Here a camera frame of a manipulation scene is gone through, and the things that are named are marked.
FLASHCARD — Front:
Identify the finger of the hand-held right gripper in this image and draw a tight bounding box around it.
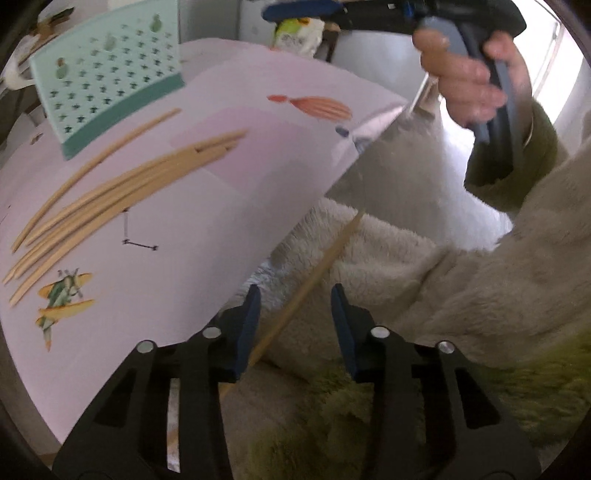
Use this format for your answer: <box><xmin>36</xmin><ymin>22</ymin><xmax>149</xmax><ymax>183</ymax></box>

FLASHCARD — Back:
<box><xmin>261</xmin><ymin>0</ymin><xmax>352</xmax><ymax>23</ymax></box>

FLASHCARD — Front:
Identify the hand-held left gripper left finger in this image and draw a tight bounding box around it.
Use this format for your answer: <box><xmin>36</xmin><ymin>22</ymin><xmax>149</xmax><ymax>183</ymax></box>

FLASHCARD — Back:
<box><xmin>52</xmin><ymin>284</ymin><xmax>262</xmax><ymax>480</ymax></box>

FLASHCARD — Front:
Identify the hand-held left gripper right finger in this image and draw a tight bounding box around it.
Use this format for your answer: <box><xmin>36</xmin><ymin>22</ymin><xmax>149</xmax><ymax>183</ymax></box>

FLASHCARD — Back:
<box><xmin>331</xmin><ymin>283</ymin><xmax>542</xmax><ymax>480</ymax></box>

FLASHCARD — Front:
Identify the single wooden chopstick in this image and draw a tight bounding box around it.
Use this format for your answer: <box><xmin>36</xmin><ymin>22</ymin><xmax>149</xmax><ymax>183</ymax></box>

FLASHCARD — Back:
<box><xmin>166</xmin><ymin>210</ymin><xmax>365</xmax><ymax>474</ymax></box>

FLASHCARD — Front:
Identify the bunch of wooden chopsticks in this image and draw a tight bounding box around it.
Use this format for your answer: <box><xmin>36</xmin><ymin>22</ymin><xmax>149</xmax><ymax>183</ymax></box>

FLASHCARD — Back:
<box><xmin>2</xmin><ymin>107</ymin><xmax>247</xmax><ymax>308</ymax></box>

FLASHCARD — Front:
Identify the teal star-holed utensil holder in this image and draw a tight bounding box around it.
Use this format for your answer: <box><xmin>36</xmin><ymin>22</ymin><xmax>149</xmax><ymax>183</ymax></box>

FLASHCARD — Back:
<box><xmin>28</xmin><ymin>0</ymin><xmax>186</xmax><ymax>161</ymax></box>

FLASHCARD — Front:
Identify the person's right forearm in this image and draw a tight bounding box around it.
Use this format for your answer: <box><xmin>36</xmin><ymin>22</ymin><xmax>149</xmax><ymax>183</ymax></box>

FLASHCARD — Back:
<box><xmin>463</xmin><ymin>98</ymin><xmax>591</xmax><ymax>259</ymax></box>

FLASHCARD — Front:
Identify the person's right hand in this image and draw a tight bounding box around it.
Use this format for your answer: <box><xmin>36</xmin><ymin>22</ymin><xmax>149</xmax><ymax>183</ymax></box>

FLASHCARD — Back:
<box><xmin>412</xmin><ymin>25</ymin><xmax>532</xmax><ymax>127</ymax></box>

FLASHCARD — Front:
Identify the white and green rice bag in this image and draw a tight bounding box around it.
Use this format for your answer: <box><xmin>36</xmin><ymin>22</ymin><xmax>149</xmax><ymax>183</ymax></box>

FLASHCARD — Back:
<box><xmin>271</xmin><ymin>17</ymin><xmax>325</xmax><ymax>55</ymax></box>

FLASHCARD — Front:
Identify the fluffy cream robe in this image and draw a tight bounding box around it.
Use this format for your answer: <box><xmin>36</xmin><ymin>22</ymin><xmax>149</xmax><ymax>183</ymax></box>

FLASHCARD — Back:
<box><xmin>222</xmin><ymin>115</ymin><xmax>591</xmax><ymax>480</ymax></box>

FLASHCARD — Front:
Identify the pink printed tablecloth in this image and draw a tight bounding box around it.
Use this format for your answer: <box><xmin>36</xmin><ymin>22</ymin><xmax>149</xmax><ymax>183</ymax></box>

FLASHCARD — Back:
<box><xmin>0</xmin><ymin>37</ymin><xmax>409</xmax><ymax>444</ymax></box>

